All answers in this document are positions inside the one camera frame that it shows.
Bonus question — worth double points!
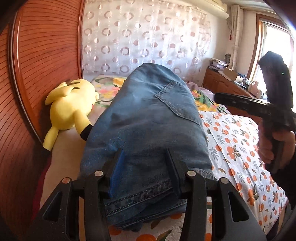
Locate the blue denim jeans with patch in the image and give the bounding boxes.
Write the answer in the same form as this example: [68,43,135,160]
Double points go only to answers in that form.
[80,63,214,232]

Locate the black sleeved right forearm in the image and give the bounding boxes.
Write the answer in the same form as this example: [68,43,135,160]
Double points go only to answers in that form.
[271,153,296,209]

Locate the person right hand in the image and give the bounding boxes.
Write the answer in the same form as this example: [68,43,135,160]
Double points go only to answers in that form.
[258,121,295,169]

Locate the pink thermos jug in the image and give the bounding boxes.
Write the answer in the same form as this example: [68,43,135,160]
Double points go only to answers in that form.
[248,81,259,96]

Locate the cardboard box on cabinet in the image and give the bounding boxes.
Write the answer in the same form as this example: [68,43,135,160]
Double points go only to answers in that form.
[223,68,238,81]

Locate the orange fruit print bed sheet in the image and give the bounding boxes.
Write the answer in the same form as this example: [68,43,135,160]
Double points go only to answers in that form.
[109,111,287,240]

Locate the wooden sideboard cabinet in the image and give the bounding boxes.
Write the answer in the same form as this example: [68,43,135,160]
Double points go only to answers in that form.
[203,68,261,124]

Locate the stack of books and papers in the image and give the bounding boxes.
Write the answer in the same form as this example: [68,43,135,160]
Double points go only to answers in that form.
[209,58,229,71]

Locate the yellow pikachu plush toy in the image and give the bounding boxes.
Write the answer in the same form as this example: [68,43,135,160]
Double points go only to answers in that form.
[43,79,99,151]

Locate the pink floral blanket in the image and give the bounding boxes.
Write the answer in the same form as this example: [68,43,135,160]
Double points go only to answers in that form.
[91,75,230,114]

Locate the beige side window curtain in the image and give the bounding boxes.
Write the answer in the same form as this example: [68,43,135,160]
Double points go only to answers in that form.
[231,4,244,70]

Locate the sheer curtain with pink circles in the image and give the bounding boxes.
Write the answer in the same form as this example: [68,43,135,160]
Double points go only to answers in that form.
[81,1,211,81]

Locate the window with wooden frame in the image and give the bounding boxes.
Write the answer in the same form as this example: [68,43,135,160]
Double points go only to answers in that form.
[247,14,294,93]

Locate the wall air conditioner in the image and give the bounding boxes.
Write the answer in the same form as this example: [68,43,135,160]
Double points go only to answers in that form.
[185,0,229,20]

